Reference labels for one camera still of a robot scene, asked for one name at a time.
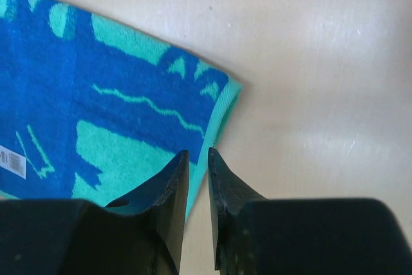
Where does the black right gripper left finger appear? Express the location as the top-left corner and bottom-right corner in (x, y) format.
(1, 151), (189, 274)

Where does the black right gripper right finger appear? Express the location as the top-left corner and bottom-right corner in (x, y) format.
(208, 148), (411, 274)

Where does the blue towel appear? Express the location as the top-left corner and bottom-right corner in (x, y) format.
(1, 0), (241, 207)

